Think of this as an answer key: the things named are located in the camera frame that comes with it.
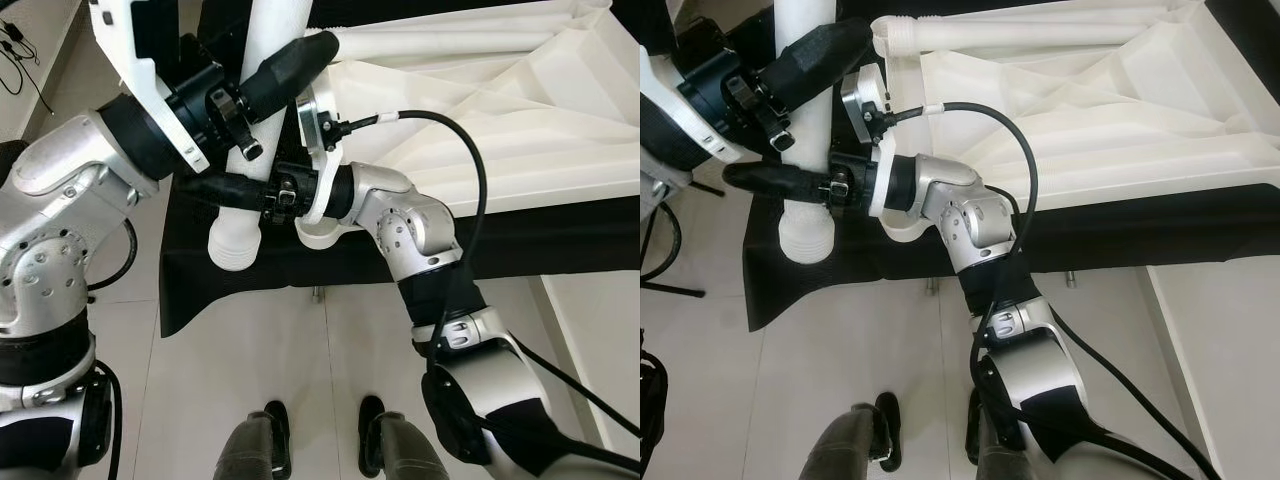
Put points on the white plastic table top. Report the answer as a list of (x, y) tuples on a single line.
[(1080, 120), (520, 120)]

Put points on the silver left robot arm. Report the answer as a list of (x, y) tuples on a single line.
[(50, 240), (665, 130)]

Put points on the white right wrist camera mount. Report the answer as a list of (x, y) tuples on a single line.
[(318, 120), (862, 105)]

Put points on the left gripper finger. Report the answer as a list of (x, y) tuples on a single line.
[(815, 65), (290, 75)]

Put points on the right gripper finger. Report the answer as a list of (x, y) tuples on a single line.
[(775, 178), (225, 190)]

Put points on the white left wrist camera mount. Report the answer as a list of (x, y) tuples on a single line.
[(665, 110), (130, 50)]

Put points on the black folding chair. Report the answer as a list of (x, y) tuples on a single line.
[(680, 289)]

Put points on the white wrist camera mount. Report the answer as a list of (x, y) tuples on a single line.
[(318, 120), (862, 105), (665, 110), (130, 50)]

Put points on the black table cloth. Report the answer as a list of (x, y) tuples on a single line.
[(800, 290), (230, 290)]

